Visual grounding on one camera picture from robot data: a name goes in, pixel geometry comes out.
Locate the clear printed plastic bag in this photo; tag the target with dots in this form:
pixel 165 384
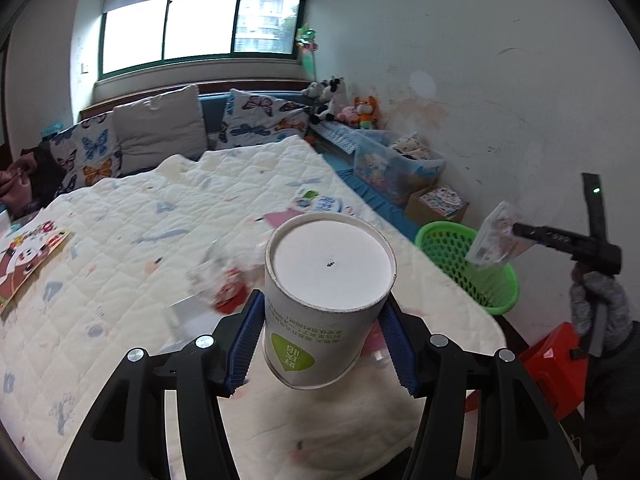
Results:
pixel 495 244

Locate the red plastic stool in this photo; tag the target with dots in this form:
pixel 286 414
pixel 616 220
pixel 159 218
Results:
pixel 558 368

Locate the white quilted blanket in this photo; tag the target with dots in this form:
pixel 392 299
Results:
pixel 133 242

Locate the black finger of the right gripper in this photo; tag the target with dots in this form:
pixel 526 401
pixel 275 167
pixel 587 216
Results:
pixel 559 240

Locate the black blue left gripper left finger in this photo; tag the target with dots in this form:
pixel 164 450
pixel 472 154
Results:
pixel 124 435

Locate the grey cushion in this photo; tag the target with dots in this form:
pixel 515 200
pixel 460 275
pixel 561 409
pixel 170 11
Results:
pixel 154 128

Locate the white paper cup green logo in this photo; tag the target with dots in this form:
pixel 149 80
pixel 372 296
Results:
pixel 327 277

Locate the white red paper wrapper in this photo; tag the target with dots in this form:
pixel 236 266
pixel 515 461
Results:
pixel 224 277

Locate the cardboard box with cards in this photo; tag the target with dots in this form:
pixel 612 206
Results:
pixel 437 203

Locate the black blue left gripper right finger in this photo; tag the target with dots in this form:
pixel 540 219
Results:
pixel 517 436

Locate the left butterfly pillow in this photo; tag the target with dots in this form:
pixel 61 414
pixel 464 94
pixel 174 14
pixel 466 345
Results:
pixel 88 152

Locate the grey gloved hand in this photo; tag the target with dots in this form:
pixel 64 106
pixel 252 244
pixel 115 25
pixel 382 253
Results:
pixel 619 323

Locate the green framed window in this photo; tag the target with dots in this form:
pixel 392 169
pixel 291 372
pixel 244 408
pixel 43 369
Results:
pixel 162 32

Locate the orange fox plush toy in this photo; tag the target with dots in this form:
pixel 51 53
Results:
pixel 367 112

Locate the white blue milk carton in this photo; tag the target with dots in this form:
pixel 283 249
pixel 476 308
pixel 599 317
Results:
pixel 309 200

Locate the pink plush toy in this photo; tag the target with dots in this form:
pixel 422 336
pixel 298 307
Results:
pixel 348 115

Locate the cartoon picture book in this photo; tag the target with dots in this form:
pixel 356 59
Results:
pixel 25 249

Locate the green plastic basket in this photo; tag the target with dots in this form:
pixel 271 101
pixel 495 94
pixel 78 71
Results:
pixel 446 244

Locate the colourful pinwheel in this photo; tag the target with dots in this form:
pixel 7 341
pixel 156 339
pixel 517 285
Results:
pixel 305 40

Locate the pink paper carton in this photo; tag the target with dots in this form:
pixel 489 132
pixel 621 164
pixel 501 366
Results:
pixel 277 218

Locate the butterfly pillow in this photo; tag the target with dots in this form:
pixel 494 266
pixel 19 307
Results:
pixel 88 152
pixel 254 119

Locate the cow plush toy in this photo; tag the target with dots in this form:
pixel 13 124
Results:
pixel 329 97

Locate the clear plastic storage bin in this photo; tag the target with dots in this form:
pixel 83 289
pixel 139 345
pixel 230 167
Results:
pixel 395 165

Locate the right butterfly pillow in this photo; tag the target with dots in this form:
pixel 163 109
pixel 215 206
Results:
pixel 254 119

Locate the maroon clothing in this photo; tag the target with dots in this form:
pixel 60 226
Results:
pixel 16 189

